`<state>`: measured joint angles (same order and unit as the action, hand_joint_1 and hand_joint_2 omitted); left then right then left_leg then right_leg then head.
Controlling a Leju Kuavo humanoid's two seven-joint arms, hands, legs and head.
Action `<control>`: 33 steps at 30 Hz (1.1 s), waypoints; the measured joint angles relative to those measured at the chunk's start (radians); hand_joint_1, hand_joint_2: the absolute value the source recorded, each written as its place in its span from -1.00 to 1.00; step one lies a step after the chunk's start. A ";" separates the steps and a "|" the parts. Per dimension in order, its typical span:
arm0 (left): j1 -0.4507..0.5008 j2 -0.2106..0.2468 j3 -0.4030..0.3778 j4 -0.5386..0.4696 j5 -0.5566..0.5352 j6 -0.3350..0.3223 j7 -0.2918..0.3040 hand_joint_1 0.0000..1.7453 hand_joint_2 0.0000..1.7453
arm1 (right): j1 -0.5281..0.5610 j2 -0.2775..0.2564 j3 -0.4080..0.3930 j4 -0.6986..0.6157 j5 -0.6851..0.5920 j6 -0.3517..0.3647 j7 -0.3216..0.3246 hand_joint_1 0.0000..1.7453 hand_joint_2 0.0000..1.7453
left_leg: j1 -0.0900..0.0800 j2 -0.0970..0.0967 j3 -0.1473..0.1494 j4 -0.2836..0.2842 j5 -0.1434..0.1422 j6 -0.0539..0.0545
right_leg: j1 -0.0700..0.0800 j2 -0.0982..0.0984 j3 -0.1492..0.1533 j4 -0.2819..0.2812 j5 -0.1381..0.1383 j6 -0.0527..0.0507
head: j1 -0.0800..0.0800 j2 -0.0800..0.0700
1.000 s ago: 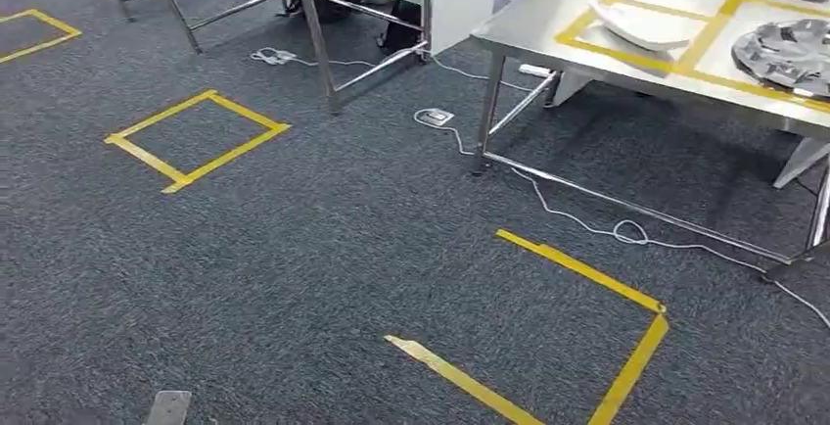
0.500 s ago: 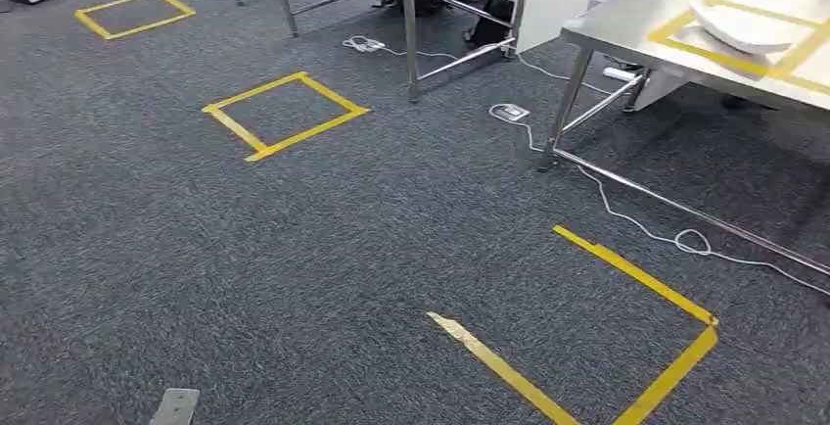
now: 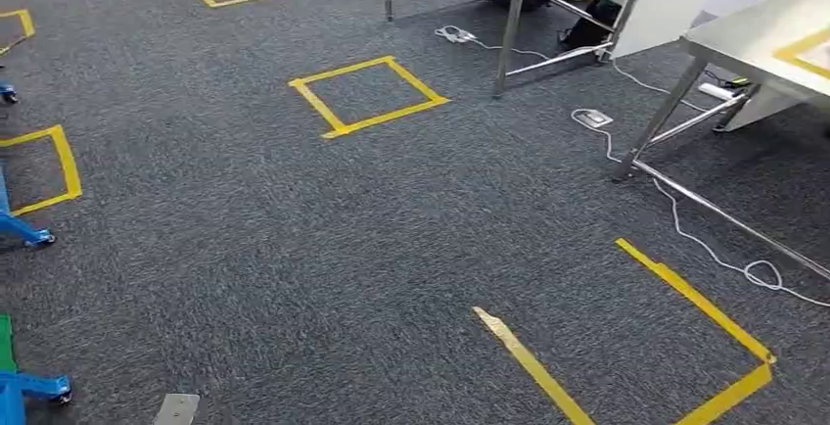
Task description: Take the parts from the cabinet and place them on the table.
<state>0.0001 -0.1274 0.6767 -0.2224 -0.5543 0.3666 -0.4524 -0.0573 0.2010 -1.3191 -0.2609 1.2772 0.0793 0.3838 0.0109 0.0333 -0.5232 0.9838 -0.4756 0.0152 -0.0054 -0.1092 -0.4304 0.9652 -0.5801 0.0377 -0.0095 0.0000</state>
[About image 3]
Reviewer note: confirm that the green plastic crate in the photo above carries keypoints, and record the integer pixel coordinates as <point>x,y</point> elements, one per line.
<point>5,344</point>

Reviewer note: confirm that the steel bench with yellow tape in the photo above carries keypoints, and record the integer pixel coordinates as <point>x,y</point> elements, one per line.
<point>746,39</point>

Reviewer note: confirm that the large white desk panel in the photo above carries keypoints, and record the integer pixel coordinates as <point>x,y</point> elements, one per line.
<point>668,0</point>

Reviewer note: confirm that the metal floor socket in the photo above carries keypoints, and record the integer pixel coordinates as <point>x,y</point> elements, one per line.
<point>593,118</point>

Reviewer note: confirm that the metal floor plate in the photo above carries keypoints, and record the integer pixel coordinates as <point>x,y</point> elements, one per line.
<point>176,409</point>

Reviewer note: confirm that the steel frame table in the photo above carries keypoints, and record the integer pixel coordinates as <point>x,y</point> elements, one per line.
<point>512,26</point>

